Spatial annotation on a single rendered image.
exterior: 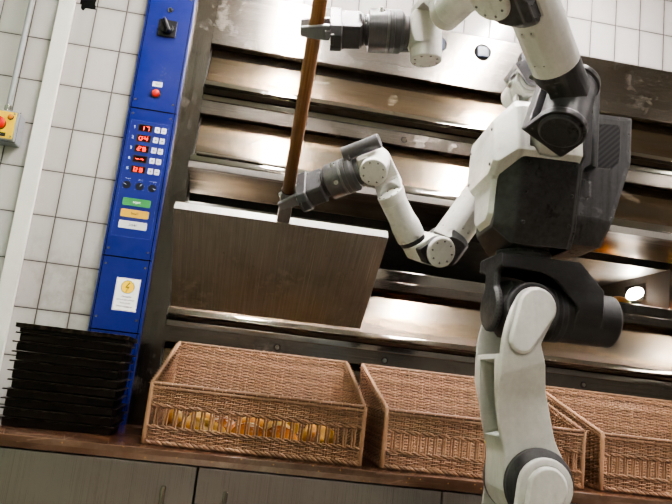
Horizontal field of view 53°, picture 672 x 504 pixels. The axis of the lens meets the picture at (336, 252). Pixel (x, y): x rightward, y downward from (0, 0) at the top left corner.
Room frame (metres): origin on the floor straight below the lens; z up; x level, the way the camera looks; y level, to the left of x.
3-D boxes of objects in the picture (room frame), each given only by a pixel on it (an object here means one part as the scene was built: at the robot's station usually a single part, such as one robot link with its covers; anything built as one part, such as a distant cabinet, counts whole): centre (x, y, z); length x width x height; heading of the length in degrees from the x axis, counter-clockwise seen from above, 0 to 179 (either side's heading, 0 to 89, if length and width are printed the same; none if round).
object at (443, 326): (2.33, -0.37, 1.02); 1.79 x 0.11 x 0.19; 97
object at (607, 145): (1.45, -0.44, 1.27); 0.34 x 0.30 x 0.36; 3
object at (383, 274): (2.35, -0.37, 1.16); 1.80 x 0.06 x 0.04; 97
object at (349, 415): (1.99, 0.17, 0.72); 0.56 x 0.49 x 0.28; 96
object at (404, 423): (2.06, -0.42, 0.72); 0.56 x 0.49 x 0.28; 96
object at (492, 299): (1.46, -0.47, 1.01); 0.28 x 0.13 x 0.18; 97
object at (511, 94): (1.46, -0.38, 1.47); 0.10 x 0.07 x 0.09; 3
